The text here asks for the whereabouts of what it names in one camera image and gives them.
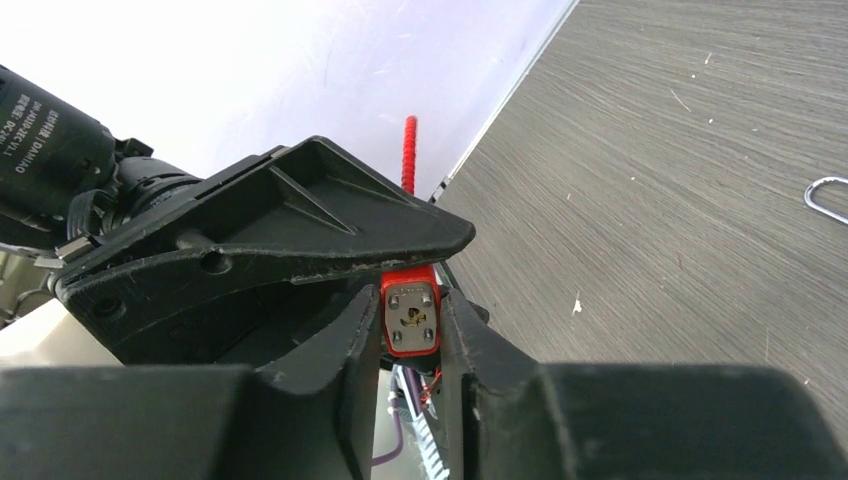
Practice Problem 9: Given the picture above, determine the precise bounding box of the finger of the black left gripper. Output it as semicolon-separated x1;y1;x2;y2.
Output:
52;136;475;364

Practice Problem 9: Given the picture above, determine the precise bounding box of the brass padlock silver shackle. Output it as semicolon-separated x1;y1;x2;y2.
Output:
802;175;847;226

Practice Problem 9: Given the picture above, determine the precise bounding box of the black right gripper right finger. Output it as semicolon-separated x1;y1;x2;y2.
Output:
440;290;847;479

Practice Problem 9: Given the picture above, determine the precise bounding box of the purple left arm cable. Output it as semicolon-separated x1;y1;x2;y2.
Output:
370;370;425;468

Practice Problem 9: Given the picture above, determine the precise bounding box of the red cable padlock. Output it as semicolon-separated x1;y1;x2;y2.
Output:
379;115;444;360

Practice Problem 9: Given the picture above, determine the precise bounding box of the aluminium slotted rail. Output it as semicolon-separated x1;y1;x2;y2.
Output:
387;366;450;480

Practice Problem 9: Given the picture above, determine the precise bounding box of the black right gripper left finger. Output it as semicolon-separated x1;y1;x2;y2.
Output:
1;286;381;479

